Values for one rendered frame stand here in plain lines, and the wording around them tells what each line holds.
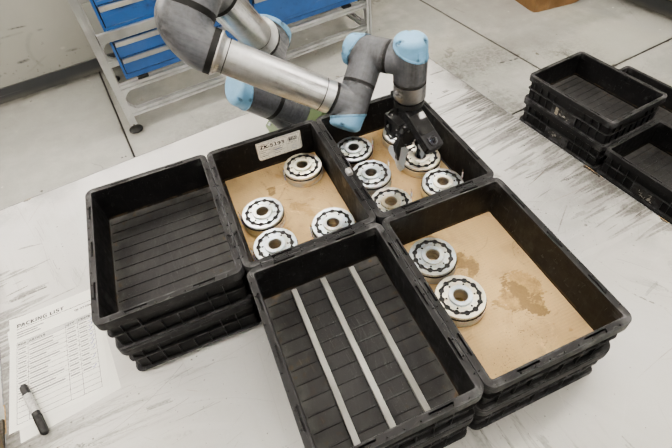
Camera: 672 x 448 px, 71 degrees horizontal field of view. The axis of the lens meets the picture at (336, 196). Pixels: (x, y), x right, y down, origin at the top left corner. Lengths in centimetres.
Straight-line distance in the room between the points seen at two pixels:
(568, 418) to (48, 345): 116
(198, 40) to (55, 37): 279
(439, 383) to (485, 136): 89
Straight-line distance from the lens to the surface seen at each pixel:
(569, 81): 231
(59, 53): 380
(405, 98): 110
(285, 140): 129
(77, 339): 134
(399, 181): 124
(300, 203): 121
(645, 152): 222
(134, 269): 121
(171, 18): 101
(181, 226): 125
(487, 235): 115
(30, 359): 137
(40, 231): 164
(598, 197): 149
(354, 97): 106
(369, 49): 109
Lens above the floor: 171
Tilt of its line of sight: 47 degrees down
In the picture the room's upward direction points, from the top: 7 degrees counter-clockwise
